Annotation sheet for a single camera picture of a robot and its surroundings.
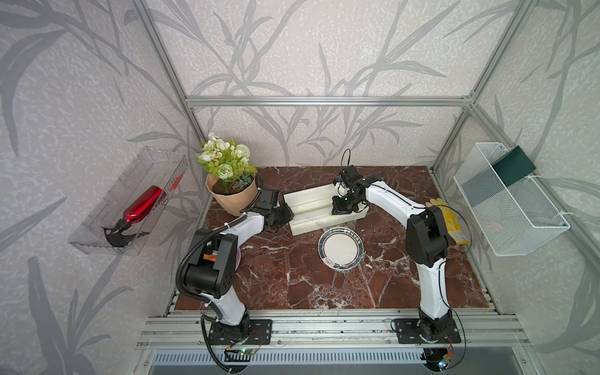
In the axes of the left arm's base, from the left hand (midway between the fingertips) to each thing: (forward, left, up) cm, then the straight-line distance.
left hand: (294, 213), depth 94 cm
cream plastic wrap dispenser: (+4, -8, -2) cm, 9 cm away
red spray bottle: (-24, +42, +26) cm, 55 cm away
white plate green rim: (-12, -19, -6) cm, 23 cm away
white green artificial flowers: (+10, +24, +20) cm, 33 cm away
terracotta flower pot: (+2, +23, +9) cm, 25 cm away
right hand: (+1, -16, +1) cm, 16 cm away
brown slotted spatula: (+20, -47, -5) cm, 52 cm away
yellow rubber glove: (-2, -68, -6) cm, 68 cm away
